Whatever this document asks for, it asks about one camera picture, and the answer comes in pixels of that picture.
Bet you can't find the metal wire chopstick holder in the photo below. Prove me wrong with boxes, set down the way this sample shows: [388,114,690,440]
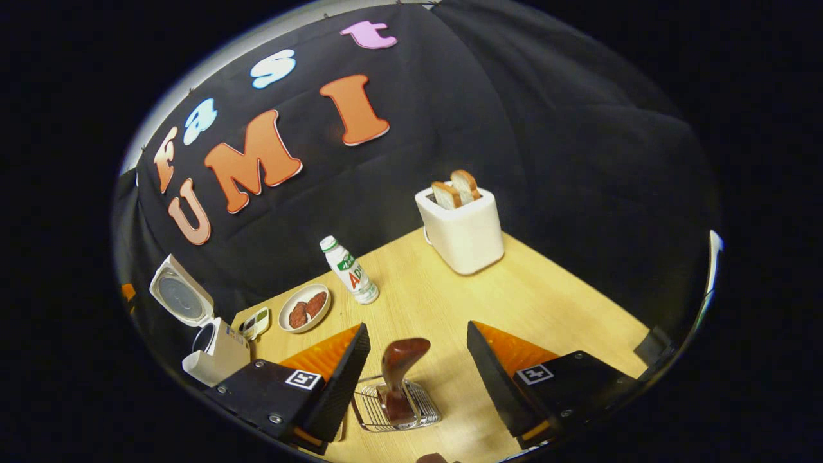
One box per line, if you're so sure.
[350,375,443,433]

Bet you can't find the white divided bean dish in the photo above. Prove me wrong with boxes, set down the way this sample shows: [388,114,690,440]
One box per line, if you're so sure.
[239,307,271,341]

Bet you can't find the toast bread slice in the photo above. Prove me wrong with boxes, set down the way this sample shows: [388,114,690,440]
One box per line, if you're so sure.
[431,181,462,210]
[450,169,482,203]

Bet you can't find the plain black side cloth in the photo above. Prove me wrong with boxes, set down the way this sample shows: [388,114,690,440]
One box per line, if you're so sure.
[431,0,718,348]

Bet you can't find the cream round plate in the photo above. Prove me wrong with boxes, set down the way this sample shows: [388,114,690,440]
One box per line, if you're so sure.
[278,284,332,334]

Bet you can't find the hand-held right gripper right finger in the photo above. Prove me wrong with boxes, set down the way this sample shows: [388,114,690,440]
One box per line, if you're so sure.
[467,320,644,451]

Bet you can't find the black backdrop cloth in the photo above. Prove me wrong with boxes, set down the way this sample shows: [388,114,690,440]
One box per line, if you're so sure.
[119,3,541,322]

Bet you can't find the brown wooden spoon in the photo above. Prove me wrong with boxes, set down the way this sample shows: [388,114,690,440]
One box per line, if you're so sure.
[379,338,431,428]

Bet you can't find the cream white toaster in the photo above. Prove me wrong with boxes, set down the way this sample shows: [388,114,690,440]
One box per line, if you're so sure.
[415,183,505,276]

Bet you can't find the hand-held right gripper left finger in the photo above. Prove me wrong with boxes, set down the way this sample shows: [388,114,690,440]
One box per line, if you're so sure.
[215,323,372,454]

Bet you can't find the white drink bottle green cap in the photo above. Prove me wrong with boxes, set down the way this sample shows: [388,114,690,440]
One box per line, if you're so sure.
[320,235,380,305]

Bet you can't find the white rice cooker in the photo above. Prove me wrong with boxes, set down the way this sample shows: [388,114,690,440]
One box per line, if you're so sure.
[149,254,251,388]

